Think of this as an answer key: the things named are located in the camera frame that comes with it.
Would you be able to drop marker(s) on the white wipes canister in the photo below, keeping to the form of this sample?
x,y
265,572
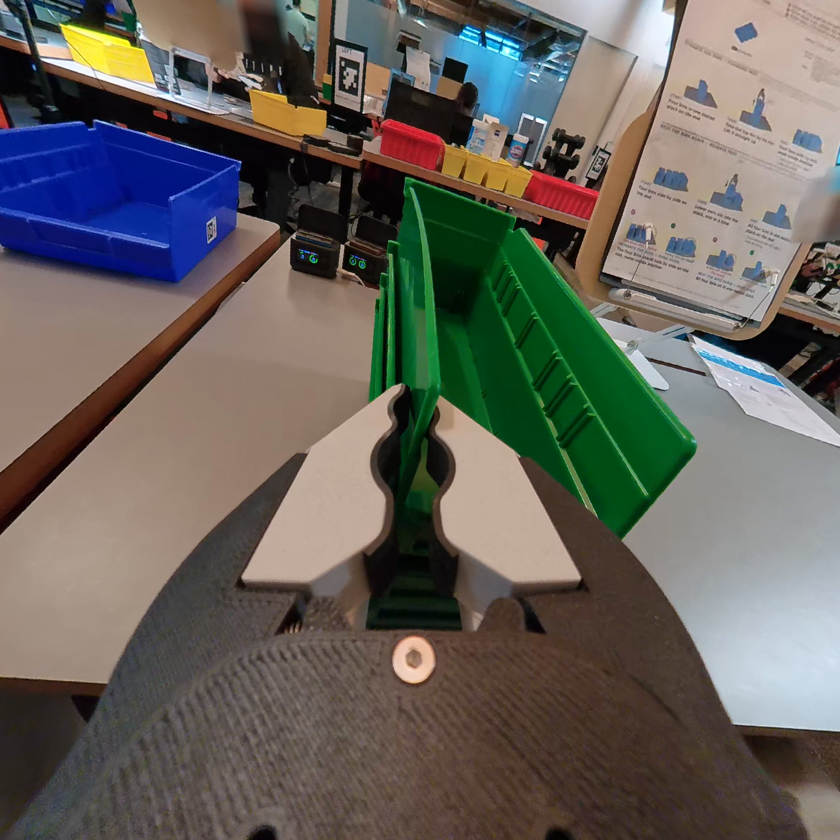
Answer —
x,y
517,152

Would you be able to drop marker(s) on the blue plastic bin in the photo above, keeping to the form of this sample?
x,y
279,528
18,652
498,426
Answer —
x,y
98,216

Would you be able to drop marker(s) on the black dumbbell rack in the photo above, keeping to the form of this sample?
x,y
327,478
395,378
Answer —
x,y
559,154

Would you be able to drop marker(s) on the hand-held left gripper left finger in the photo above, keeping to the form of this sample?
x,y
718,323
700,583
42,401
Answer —
x,y
315,518

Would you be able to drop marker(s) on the large yellow plastic bin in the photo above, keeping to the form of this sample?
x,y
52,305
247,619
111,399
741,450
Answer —
x,y
108,56
289,115

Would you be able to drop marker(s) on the instruction poster board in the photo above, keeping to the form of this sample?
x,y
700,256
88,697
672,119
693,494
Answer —
x,y
722,164

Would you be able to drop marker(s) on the black charger box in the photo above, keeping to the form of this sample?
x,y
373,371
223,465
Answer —
x,y
315,256
361,259

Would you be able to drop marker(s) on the red plastic bin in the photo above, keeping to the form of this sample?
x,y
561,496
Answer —
x,y
561,195
410,145

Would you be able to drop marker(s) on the long wooden workbench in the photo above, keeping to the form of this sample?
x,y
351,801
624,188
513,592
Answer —
x,y
229,118

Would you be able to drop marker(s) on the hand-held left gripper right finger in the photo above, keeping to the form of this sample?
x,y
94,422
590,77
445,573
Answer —
x,y
505,525

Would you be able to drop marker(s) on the black and white marker sign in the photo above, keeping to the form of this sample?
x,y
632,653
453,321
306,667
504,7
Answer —
x,y
349,75

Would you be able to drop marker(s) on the printed paper sheet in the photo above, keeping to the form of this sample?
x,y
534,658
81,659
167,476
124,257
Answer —
x,y
761,387

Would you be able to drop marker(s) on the clear acrylic sign holder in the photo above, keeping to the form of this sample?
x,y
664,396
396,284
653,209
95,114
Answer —
x,y
191,75

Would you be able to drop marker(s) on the black computer monitor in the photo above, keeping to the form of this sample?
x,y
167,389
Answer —
x,y
420,102

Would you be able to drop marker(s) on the small yellow plastic bin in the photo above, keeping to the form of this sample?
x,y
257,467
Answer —
x,y
475,169
520,182
453,163
497,176

